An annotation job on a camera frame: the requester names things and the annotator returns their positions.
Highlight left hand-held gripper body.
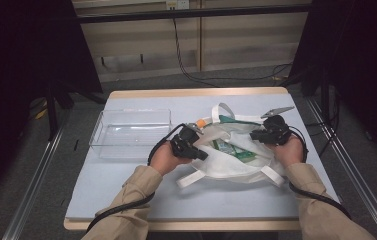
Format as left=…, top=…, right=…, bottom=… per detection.
left=170, top=123, right=205, bottom=158

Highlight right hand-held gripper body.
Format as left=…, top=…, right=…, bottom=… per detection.
left=260, top=106, right=295, bottom=146

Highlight white printed tote bag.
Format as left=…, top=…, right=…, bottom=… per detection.
left=175, top=102, right=297, bottom=189

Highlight person's left hand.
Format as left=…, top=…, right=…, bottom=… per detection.
left=149, top=141, right=193, bottom=177

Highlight person's right hand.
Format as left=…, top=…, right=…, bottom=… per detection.
left=266, top=135, right=305, bottom=169

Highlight green and white packet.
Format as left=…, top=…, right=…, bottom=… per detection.
left=212, top=139, right=257, bottom=163

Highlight light blue table mat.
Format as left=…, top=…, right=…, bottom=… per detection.
left=65, top=93, right=340, bottom=221

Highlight clear plastic container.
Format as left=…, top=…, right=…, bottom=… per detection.
left=88, top=108, right=173, bottom=160

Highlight wooden table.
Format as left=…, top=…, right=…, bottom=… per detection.
left=63, top=87, right=310, bottom=232

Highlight black curtain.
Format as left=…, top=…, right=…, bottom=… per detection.
left=0, top=0, right=104, bottom=211
left=289, top=0, right=377, bottom=168

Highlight black horizontal bar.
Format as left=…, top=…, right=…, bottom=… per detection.
left=75, top=3, right=312, bottom=24

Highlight black metal stand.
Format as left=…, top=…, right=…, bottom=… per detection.
left=44, top=79, right=75, bottom=141

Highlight black floor cables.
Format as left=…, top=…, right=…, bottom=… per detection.
left=305, top=86, right=342, bottom=158

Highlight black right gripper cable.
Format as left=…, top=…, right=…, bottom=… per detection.
left=287, top=125, right=352, bottom=219

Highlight black hanging power cable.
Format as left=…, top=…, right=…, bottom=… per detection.
left=172, top=18, right=294, bottom=88

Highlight aluminium floor rail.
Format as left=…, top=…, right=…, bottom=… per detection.
left=2, top=109, right=72, bottom=240
left=305, top=96, right=377, bottom=240

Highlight white wall power outlet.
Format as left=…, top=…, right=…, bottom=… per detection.
left=165, top=0, right=190, bottom=10

